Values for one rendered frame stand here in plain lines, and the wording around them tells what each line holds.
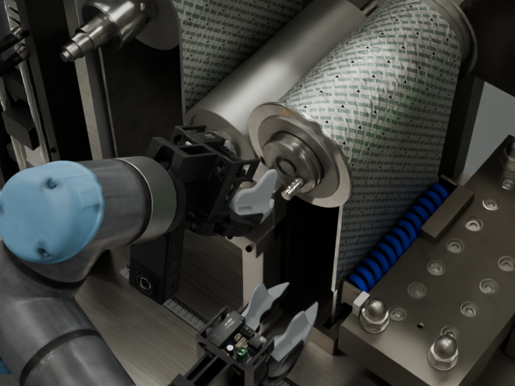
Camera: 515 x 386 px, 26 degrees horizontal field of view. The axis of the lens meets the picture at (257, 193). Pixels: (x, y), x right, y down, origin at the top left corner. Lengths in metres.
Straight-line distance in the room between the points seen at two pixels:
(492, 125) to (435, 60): 1.68
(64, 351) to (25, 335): 0.04
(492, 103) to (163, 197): 2.18
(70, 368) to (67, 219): 0.11
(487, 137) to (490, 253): 1.51
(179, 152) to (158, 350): 0.60
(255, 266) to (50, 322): 0.57
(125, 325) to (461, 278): 0.46
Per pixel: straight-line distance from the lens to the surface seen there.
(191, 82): 1.36
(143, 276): 1.07
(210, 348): 1.23
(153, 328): 1.55
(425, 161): 1.47
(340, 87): 1.25
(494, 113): 3.04
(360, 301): 1.39
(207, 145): 1.02
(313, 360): 1.52
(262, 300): 1.32
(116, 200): 0.89
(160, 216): 0.94
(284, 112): 1.23
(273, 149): 1.25
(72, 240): 0.86
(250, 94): 1.35
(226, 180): 1.01
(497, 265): 1.48
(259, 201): 1.11
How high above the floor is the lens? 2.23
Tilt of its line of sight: 53 degrees down
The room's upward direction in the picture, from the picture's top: straight up
